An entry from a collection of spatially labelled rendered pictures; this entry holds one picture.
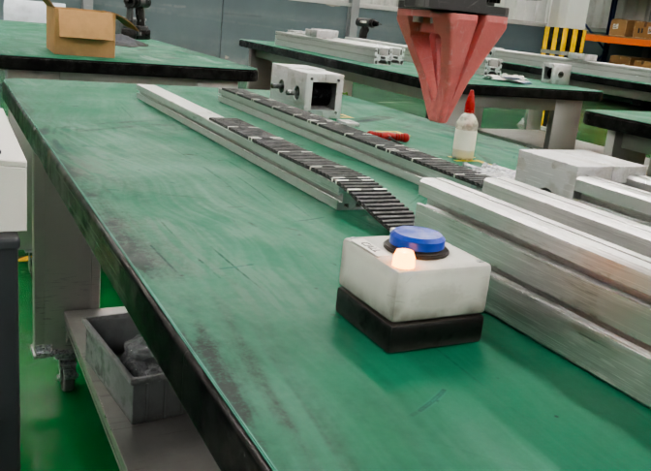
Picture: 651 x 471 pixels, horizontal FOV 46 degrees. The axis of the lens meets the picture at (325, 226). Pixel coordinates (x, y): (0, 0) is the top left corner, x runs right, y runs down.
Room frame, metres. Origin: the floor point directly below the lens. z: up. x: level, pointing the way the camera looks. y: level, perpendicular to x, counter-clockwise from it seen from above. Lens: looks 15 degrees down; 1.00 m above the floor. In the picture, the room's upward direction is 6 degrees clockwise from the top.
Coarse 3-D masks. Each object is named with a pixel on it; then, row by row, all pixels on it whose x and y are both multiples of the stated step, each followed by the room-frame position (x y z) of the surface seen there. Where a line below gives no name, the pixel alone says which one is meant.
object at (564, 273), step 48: (432, 192) 0.66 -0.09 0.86; (528, 192) 0.66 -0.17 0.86; (480, 240) 0.60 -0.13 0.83; (528, 240) 0.55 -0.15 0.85; (576, 240) 0.51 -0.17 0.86; (624, 240) 0.56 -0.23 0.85; (528, 288) 0.56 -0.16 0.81; (576, 288) 0.50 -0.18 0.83; (624, 288) 0.48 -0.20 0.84; (528, 336) 0.54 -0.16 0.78; (576, 336) 0.50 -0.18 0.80; (624, 336) 0.48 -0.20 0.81; (624, 384) 0.46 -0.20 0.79
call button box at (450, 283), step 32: (352, 256) 0.54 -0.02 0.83; (384, 256) 0.51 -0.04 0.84; (416, 256) 0.51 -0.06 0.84; (448, 256) 0.53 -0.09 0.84; (352, 288) 0.53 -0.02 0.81; (384, 288) 0.49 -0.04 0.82; (416, 288) 0.49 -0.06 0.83; (448, 288) 0.50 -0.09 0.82; (480, 288) 0.52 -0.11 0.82; (352, 320) 0.53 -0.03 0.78; (384, 320) 0.49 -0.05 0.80; (416, 320) 0.49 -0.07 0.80; (448, 320) 0.51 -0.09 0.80; (480, 320) 0.52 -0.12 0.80
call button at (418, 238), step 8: (392, 232) 0.53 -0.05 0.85; (400, 232) 0.53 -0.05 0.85; (408, 232) 0.53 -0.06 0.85; (416, 232) 0.53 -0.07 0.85; (424, 232) 0.54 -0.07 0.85; (432, 232) 0.54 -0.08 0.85; (392, 240) 0.53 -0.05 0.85; (400, 240) 0.52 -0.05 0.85; (408, 240) 0.52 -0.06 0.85; (416, 240) 0.52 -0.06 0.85; (424, 240) 0.52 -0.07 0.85; (432, 240) 0.52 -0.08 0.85; (440, 240) 0.52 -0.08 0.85; (408, 248) 0.52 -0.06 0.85; (416, 248) 0.52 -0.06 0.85; (424, 248) 0.52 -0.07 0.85; (432, 248) 0.52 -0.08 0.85; (440, 248) 0.52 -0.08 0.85
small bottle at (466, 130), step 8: (472, 96) 1.32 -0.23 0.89; (472, 104) 1.32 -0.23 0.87; (472, 112) 1.32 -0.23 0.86; (464, 120) 1.31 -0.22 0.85; (472, 120) 1.31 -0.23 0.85; (456, 128) 1.32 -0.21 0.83; (464, 128) 1.31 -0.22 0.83; (472, 128) 1.31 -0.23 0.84; (456, 136) 1.32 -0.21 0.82; (464, 136) 1.31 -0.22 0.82; (472, 136) 1.31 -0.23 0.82; (456, 144) 1.32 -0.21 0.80; (464, 144) 1.31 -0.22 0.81; (472, 144) 1.31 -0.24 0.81; (456, 152) 1.31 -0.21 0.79; (464, 152) 1.31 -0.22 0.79; (472, 152) 1.31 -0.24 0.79
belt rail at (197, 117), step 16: (144, 96) 1.65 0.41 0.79; (160, 96) 1.54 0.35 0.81; (176, 96) 1.56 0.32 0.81; (176, 112) 1.46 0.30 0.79; (192, 112) 1.36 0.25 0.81; (208, 112) 1.37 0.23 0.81; (192, 128) 1.36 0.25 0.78; (208, 128) 1.30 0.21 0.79; (224, 128) 1.21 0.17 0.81; (224, 144) 1.21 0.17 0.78; (240, 144) 1.17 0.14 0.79; (256, 144) 1.09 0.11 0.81; (256, 160) 1.09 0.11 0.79; (272, 160) 1.04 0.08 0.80; (288, 160) 1.00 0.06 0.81; (288, 176) 0.99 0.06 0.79; (304, 176) 0.95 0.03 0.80; (320, 176) 0.91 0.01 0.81; (320, 192) 0.91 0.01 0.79; (336, 192) 0.87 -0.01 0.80; (336, 208) 0.87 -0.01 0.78; (352, 208) 0.88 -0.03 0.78
